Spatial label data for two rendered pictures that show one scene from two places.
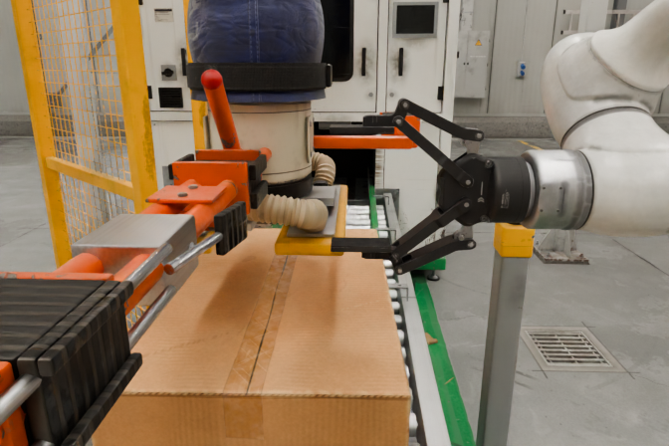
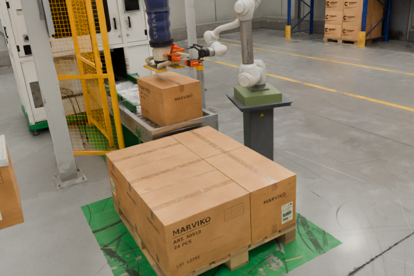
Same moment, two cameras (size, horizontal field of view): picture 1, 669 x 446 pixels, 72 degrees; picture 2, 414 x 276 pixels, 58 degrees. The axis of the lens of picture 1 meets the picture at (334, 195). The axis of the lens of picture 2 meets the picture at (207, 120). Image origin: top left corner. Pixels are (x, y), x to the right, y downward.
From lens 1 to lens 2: 3.01 m
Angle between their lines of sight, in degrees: 31
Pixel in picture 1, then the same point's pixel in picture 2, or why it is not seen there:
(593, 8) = not seen: outside the picture
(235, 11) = (164, 33)
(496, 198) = (206, 53)
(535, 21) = not seen: outside the picture
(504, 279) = (199, 74)
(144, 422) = (170, 92)
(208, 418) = (177, 89)
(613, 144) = (215, 45)
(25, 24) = not seen: hidden behind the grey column
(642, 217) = (219, 53)
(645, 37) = (215, 32)
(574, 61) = (208, 35)
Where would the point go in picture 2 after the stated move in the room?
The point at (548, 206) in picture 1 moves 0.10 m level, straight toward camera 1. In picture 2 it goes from (211, 53) to (212, 55)
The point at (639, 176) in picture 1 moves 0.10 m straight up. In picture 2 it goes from (218, 48) to (217, 37)
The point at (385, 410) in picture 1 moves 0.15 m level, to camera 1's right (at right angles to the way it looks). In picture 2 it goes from (198, 83) to (211, 81)
